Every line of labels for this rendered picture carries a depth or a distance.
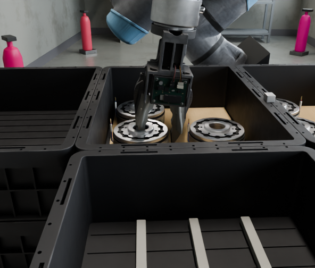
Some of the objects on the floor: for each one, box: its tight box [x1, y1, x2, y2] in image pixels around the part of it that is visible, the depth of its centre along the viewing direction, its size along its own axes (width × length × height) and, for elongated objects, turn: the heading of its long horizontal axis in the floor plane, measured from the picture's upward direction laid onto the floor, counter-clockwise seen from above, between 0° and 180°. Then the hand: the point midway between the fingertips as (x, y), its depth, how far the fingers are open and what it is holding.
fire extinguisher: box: [1, 35, 24, 68], centre depth 280 cm, size 28×28×65 cm
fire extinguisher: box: [289, 9, 313, 56], centre depth 482 cm, size 27×27×63 cm
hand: (157, 134), depth 64 cm, fingers open, 5 cm apart
